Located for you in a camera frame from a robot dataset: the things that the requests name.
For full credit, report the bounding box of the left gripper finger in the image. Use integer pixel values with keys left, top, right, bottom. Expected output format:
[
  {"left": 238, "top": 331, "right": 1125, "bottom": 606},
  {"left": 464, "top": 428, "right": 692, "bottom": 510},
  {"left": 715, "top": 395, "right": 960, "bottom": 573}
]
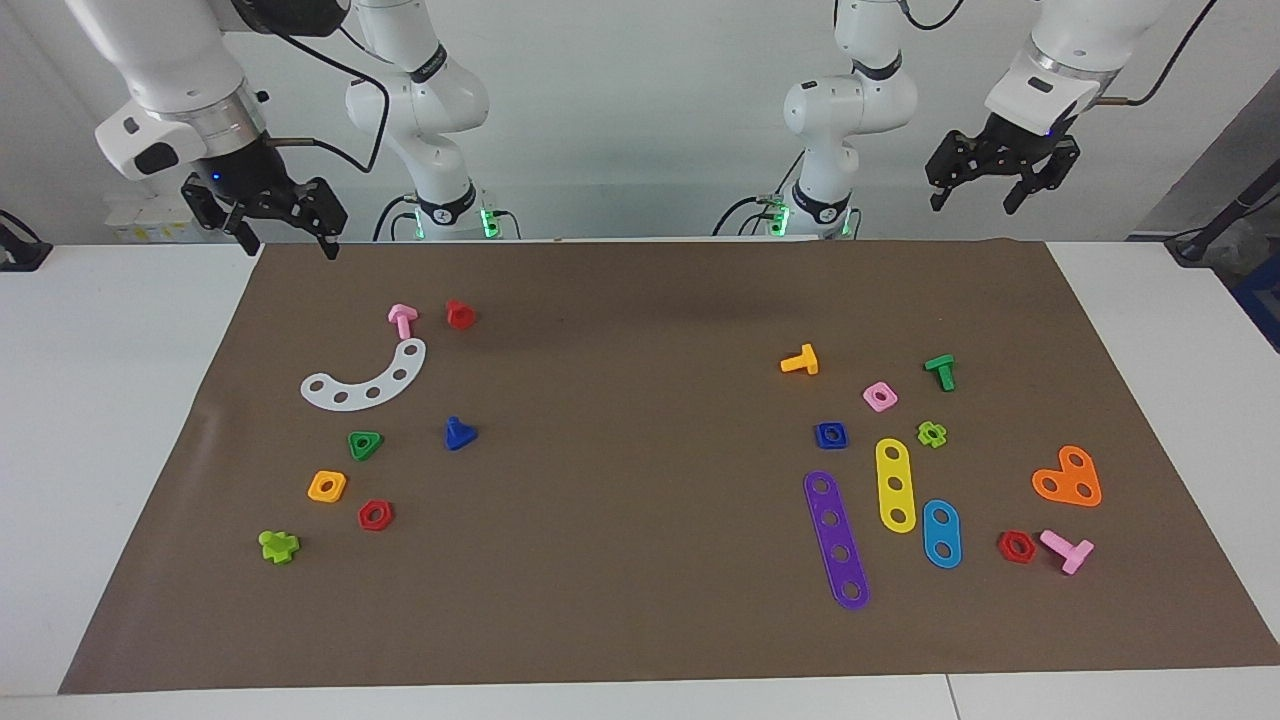
[
  {"left": 925, "top": 132, "right": 986, "bottom": 213},
  {"left": 1003, "top": 138, "right": 1083, "bottom": 215}
]

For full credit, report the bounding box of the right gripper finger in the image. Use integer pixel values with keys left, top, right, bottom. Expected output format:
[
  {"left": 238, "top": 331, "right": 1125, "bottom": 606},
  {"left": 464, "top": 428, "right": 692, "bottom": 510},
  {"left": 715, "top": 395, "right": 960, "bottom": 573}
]
[
  {"left": 182, "top": 178, "right": 261, "bottom": 256},
  {"left": 292, "top": 178, "right": 349, "bottom": 261}
]

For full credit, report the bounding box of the black stand pole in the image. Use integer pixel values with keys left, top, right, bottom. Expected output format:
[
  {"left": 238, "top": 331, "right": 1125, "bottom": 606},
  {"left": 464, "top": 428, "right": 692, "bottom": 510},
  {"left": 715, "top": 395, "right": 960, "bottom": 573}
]
[{"left": 1165, "top": 185, "right": 1280, "bottom": 266}]

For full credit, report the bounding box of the white curved five-hole plate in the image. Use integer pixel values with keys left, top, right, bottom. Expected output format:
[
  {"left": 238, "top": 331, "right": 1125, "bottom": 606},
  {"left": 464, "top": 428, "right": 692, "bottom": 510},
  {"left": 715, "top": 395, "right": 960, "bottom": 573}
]
[{"left": 300, "top": 338, "right": 428, "bottom": 412}]

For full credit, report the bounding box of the blue box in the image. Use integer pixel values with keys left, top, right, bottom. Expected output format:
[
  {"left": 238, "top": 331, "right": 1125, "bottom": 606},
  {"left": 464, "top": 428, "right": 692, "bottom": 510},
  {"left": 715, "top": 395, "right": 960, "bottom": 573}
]
[{"left": 1232, "top": 255, "right": 1280, "bottom": 353}]

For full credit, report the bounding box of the orange three-hole corner plate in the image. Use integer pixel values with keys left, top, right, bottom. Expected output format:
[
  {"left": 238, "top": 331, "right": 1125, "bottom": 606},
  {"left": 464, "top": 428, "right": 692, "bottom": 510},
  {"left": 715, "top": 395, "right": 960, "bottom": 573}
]
[{"left": 1031, "top": 445, "right": 1103, "bottom": 509}]

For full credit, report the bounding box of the yellow three-hole plate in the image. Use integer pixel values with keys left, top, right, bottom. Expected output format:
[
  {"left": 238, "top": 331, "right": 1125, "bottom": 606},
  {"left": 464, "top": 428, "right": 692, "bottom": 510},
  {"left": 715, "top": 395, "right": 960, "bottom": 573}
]
[{"left": 875, "top": 438, "right": 918, "bottom": 534}]

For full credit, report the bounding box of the blue two-hole plate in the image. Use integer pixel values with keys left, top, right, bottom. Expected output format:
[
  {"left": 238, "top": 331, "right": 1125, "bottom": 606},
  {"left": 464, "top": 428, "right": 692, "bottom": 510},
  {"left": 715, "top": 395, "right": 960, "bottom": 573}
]
[{"left": 921, "top": 499, "right": 963, "bottom": 570}]

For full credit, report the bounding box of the purple four-hole plate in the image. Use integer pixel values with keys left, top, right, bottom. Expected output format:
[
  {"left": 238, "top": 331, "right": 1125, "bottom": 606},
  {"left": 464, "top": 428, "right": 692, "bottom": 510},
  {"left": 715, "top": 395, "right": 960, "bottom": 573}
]
[{"left": 803, "top": 470, "right": 871, "bottom": 611}]

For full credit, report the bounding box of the brown table mat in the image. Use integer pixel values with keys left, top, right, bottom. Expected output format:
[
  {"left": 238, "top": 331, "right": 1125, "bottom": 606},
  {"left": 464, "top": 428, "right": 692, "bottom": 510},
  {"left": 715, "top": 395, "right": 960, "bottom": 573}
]
[{"left": 58, "top": 238, "right": 1280, "bottom": 694}]

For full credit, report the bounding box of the black right base cable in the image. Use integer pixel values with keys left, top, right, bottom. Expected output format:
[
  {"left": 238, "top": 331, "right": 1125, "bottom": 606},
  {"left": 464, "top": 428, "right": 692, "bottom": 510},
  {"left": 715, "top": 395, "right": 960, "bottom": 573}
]
[{"left": 373, "top": 193, "right": 421, "bottom": 243}]

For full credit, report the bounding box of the black base cable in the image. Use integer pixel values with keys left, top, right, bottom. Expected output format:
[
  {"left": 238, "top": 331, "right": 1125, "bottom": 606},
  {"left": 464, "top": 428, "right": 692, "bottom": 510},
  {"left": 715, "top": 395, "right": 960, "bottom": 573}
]
[
  {"left": 373, "top": 193, "right": 421, "bottom": 243},
  {"left": 712, "top": 150, "right": 806, "bottom": 238}
]

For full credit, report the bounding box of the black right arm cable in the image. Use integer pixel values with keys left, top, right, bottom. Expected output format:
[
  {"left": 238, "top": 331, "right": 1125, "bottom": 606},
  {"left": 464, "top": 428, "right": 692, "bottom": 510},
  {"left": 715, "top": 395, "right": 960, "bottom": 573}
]
[{"left": 255, "top": 20, "right": 391, "bottom": 176}]

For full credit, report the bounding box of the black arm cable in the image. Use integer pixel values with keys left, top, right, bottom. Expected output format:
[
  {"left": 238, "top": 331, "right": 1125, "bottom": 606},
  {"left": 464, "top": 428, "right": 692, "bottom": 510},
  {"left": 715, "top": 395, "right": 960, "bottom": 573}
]
[
  {"left": 1095, "top": 0, "right": 1221, "bottom": 107},
  {"left": 255, "top": 20, "right": 391, "bottom": 176}
]

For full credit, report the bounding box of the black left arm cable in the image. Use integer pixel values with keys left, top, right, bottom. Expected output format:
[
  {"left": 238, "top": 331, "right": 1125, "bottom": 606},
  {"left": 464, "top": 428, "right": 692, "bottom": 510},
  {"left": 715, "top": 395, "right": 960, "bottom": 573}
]
[{"left": 1095, "top": 0, "right": 1221, "bottom": 107}]

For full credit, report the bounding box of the black left base cable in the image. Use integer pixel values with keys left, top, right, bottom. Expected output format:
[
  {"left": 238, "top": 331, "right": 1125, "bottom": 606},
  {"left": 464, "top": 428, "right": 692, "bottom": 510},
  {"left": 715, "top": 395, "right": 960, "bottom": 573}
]
[{"left": 712, "top": 150, "right": 806, "bottom": 238}]

